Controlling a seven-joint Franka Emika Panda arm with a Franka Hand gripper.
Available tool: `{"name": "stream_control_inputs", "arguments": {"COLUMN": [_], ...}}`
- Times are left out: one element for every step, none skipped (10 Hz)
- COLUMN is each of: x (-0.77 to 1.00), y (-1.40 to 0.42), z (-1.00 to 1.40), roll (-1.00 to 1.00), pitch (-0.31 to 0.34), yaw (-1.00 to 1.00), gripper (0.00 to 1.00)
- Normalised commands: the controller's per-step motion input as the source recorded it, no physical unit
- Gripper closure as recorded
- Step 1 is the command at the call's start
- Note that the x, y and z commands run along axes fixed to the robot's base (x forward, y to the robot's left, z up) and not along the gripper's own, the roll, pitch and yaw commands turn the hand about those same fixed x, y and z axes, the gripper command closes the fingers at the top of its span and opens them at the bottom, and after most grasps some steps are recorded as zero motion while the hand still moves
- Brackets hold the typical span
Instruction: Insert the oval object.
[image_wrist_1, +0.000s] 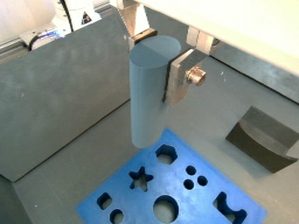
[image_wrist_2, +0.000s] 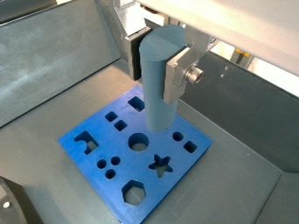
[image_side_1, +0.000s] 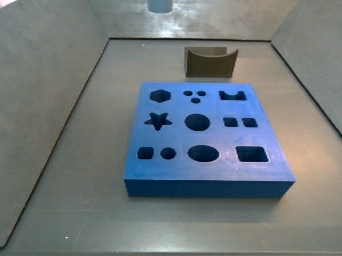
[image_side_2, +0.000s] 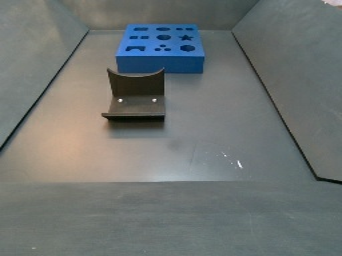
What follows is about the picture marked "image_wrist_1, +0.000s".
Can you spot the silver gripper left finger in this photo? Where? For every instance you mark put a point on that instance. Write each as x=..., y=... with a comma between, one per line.
x=138, y=29

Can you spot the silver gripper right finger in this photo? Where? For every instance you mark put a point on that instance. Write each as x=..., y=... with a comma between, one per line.
x=186, y=69

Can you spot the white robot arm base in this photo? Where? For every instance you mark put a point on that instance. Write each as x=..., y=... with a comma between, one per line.
x=74, y=14

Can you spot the black curved holder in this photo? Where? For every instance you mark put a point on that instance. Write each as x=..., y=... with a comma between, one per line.
x=264, y=139

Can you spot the blue shape sorting block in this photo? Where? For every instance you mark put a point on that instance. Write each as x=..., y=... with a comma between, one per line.
x=170, y=186

